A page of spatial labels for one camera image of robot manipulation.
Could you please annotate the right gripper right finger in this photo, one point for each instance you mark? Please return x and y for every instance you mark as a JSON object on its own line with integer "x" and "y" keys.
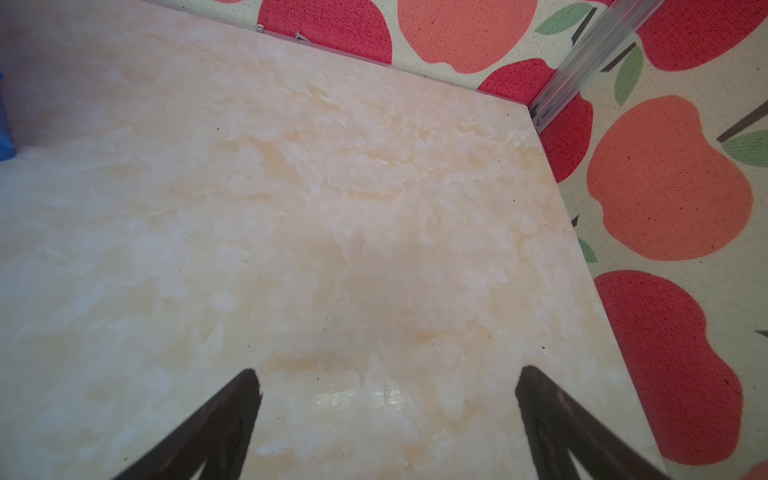
{"x": 561, "y": 433}

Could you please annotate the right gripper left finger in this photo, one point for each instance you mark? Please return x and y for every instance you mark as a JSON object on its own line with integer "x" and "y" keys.
{"x": 210, "y": 444}

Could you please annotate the blue plastic bin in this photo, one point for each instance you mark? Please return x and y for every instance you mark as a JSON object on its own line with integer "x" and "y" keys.
{"x": 7, "y": 145}

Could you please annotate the right aluminium corner post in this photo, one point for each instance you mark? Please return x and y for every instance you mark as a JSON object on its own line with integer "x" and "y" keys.
{"x": 622, "y": 19}

